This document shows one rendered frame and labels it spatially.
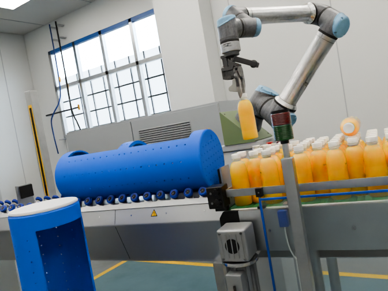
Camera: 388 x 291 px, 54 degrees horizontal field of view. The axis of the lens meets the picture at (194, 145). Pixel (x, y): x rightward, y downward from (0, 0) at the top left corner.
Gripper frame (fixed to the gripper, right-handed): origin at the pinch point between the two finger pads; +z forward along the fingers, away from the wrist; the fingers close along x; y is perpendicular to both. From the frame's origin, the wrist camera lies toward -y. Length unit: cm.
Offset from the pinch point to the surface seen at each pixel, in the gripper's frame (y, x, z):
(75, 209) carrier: 62, 54, 36
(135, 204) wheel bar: 56, 20, 43
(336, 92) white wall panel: -16, -264, 1
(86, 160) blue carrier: 82, 21, 18
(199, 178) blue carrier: 19.0, 21.6, 33.5
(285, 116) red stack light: -28, 47, 12
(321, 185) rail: -33, 30, 40
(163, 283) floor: 126, -89, 136
